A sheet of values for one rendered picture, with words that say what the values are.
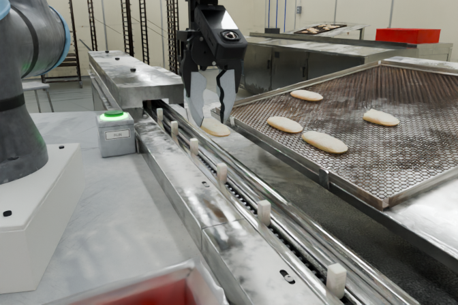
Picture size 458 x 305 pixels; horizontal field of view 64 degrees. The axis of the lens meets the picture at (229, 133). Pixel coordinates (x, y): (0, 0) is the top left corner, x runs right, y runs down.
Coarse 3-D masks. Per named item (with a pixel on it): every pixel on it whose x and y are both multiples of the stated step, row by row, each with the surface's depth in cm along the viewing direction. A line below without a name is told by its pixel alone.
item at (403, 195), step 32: (384, 64) 99; (416, 64) 90; (256, 96) 88; (288, 96) 87; (384, 96) 76; (416, 96) 73; (448, 96) 70; (256, 128) 71; (320, 128) 66; (352, 128) 64; (384, 128) 62; (448, 128) 58; (320, 160) 55; (352, 160) 53; (384, 160) 51; (416, 160) 50; (448, 160) 49; (352, 192) 45; (384, 192) 44; (416, 192) 43
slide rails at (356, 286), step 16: (240, 176) 59; (224, 192) 54; (256, 192) 54; (240, 208) 49; (272, 208) 49; (256, 224) 45; (288, 224) 45; (272, 240) 42; (304, 240) 42; (288, 256) 39; (320, 256) 39; (304, 272) 37; (352, 272) 37; (320, 288) 34; (352, 288) 34; (368, 288) 34; (336, 304) 33; (368, 304) 33; (384, 304) 33
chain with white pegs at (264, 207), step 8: (80, 40) 455; (88, 48) 332; (160, 112) 95; (168, 128) 89; (176, 128) 83; (192, 144) 70; (200, 160) 69; (224, 168) 58; (224, 176) 59; (232, 192) 56; (264, 200) 47; (264, 208) 46; (264, 216) 46; (264, 224) 47; (296, 256) 42; (312, 264) 39; (336, 264) 35; (328, 272) 35; (336, 272) 34; (344, 272) 34; (328, 280) 35; (336, 280) 34; (344, 280) 34; (336, 288) 34; (344, 288) 35; (344, 296) 35; (344, 304) 34; (352, 304) 34
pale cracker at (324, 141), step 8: (304, 136) 62; (312, 136) 61; (320, 136) 60; (328, 136) 59; (312, 144) 59; (320, 144) 58; (328, 144) 57; (336, 144) 56; (344, 144) 56; (336, 152) 55
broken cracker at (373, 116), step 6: (366, 114) 66; (372, 114) 65; (378, 114) 64; (384, 114) 64; (390, 114) 64; (366, 120) 66; (372, 120) 64; (378, 120) 63; (384, 120) 63; (390, 120) 62; (396, 120) 62
